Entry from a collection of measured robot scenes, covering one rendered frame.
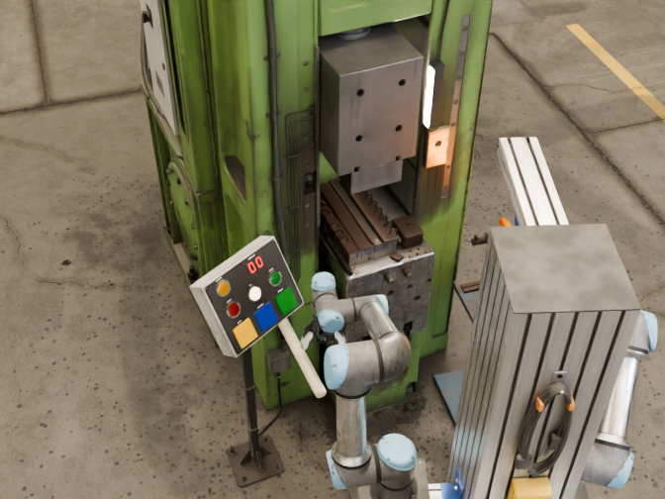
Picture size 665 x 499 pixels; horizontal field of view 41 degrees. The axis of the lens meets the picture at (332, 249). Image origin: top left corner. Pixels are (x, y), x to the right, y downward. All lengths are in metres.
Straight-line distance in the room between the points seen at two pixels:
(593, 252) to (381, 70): 1.24
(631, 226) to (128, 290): 2.77
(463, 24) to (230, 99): 0.89
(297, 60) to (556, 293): 1.43
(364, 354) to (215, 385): 1.90
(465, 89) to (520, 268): 1.60
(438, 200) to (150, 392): 1.61
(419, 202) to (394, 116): 0.61
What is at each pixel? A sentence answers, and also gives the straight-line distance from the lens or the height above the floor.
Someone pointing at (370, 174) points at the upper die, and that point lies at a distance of 3.11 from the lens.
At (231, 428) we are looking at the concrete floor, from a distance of 4.02.
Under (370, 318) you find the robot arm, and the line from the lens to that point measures 2.62.
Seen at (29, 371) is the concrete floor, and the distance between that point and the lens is 4.41.
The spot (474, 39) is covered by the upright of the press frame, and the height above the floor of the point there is 1.69.
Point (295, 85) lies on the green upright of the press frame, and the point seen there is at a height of 1.67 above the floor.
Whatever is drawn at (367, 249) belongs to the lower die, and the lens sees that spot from 3.34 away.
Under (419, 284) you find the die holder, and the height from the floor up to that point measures 0.76.
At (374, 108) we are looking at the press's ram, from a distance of 2.94.
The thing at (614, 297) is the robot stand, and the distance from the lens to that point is 1.78.
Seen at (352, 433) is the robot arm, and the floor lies 1.18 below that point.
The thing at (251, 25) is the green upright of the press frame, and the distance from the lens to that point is 2.78.
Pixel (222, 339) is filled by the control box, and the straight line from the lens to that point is 3.00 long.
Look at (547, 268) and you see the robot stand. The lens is 1.81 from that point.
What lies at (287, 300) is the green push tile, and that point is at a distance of 3.10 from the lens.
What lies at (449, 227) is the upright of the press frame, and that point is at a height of 0.81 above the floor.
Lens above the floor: 3.25
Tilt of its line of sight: 43 degrees down
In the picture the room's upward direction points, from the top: 1 degrees clockwise
